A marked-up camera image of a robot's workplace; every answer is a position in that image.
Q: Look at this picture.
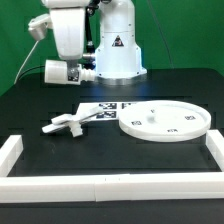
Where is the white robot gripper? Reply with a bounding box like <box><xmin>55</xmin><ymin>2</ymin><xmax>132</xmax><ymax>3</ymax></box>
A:
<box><xmin>50</xmin><ymin>8</ymin><xmax>85</xmax><ymax>82</ymax></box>

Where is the white cross-shaped table base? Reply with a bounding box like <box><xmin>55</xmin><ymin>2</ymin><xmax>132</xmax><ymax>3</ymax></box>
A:
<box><xmin>42</xmin><ymin>106</ymin><xmax>103</xmax><ymax>137</ymax></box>

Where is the white round table top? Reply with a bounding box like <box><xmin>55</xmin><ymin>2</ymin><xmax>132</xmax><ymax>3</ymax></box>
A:
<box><xmin>119</xmin><ymin>100</ymin><xmax>211</xmax><ymax>142</ymax></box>

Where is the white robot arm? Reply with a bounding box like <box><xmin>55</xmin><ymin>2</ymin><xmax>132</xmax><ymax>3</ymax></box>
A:
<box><xmin>42</xmin><ymin>0</ymin><xmax>147</xmax><ymax>85</ymax></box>

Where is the white marker sheet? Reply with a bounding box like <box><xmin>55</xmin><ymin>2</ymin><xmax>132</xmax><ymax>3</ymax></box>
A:
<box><xmin>77</xmin><ymin>101</ymin><xmax>136</xmax><ymax>121</ymax></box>

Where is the white left fence bar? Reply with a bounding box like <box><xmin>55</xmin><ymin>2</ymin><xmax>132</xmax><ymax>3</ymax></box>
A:
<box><xmin>0</xmin><ymin>135</ymin><xmax>23</xmax><ymax>178</ymax></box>

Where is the white fence bar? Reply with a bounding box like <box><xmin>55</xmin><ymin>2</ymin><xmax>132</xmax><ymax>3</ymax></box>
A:
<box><xmin>0</xmin><ymin>172</ymin><xmax>224</xmax><ymax>203</ymax></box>
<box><xmin>0</xmin><ymin>135</ymin><xmax>23</xmax><ymax>178</ymax></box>
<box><xmin>206</xmin><ymin>130</ymin><xmax>224</xmax><ymax>172</ymax></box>

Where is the white right fence bar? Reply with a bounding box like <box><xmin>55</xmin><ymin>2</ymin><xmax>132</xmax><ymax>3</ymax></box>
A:
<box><xmin>206</xmin><ymin>130</ymin><xmax>224</xmax><ymax>172</ymax></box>

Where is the white front fence bar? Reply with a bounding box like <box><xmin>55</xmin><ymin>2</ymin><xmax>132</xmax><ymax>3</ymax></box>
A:
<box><xmin>0</xmin><ymin>172</ymin><xmax>224</xmax><ymax>203</ymax></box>

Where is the black camera stand pole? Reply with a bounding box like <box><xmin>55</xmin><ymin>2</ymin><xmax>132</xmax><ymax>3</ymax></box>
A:
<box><xmin>83</xmin><ymin>0</ymin><xmax>101</xmax><ymax>73</ymax></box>

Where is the black cable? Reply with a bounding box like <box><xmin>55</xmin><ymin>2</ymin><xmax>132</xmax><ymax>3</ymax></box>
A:
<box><xmin>14</xmin><ymin>64</ymin><xmax>46</xmax><ymax>84</ymax></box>

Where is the white cable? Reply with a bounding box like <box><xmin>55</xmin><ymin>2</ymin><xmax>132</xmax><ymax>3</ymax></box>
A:
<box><xmin>13</xmin><ymin>39</ymin><xmax>39</xmax><ymax>85</ymax></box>

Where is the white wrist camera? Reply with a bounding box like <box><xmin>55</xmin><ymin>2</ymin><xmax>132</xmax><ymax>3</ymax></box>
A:
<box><xmin>28</xmin><ymin>14</ymin><xmax>53</xmax><ymax>41</ymax></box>

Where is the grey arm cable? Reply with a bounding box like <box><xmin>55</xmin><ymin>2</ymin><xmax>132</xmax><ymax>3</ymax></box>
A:
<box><xmin>146</xmin><ymin>0</ymin><xmax>175</xmax><ymax>69</ymax></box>

